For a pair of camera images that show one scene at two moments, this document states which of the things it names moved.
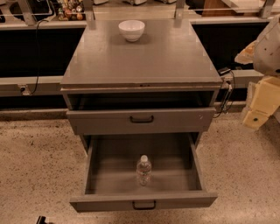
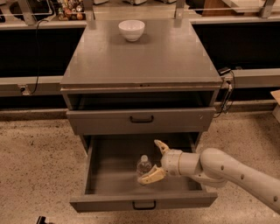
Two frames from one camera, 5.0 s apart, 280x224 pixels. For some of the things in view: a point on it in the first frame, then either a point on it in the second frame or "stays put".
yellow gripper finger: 265,101 -> 170,162
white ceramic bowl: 131,30 stays put
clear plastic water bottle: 143,170 stays put
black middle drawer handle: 143,208 stays put
